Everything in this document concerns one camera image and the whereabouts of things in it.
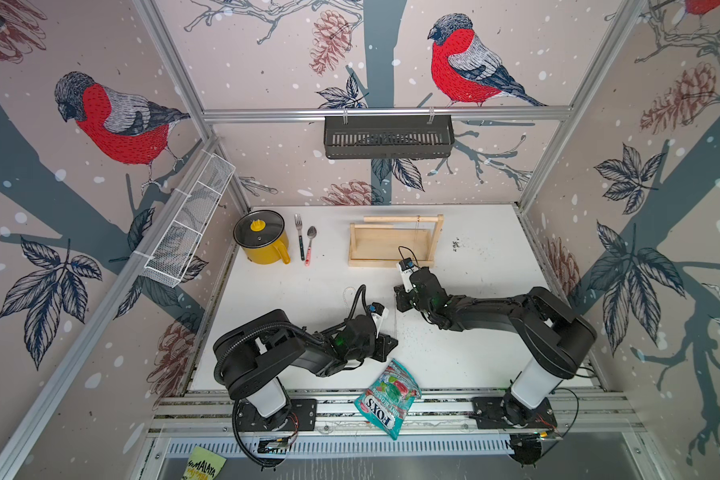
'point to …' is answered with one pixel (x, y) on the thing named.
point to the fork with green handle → (299, 225)
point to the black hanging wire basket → (388, 137)
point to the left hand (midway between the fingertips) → (403, 343)
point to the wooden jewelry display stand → (382, 241)
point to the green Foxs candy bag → (388, 401)
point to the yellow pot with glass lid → (263, 236)
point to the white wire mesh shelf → (171, 257)
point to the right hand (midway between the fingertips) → (396, 284)
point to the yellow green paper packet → (204, 465)
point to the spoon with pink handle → (311, 233)
